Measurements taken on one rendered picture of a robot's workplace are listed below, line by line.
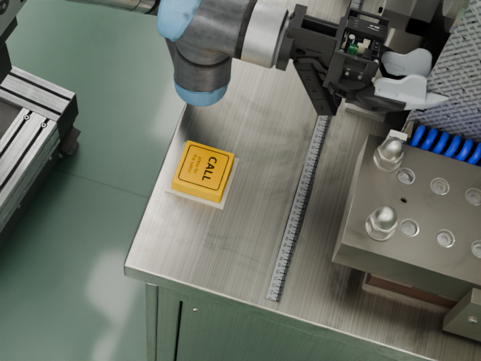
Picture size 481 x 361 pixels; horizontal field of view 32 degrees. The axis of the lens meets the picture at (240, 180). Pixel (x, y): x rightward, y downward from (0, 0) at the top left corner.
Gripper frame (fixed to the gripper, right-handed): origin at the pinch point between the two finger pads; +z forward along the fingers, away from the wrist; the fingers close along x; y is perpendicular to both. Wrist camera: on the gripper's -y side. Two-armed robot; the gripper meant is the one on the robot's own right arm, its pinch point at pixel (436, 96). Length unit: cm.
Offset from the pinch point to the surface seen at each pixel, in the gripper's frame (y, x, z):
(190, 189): -17.3, -13.5, -26.8
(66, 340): -109, -15, -52
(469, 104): 0.6, -0.2, 4.0
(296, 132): -19.0, 1.1, -15.2
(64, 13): -109, 73, -88
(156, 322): -39, -26, -27
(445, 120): -4.0, -0.3, 2.4
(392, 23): 2.4, 7.0, -7.7
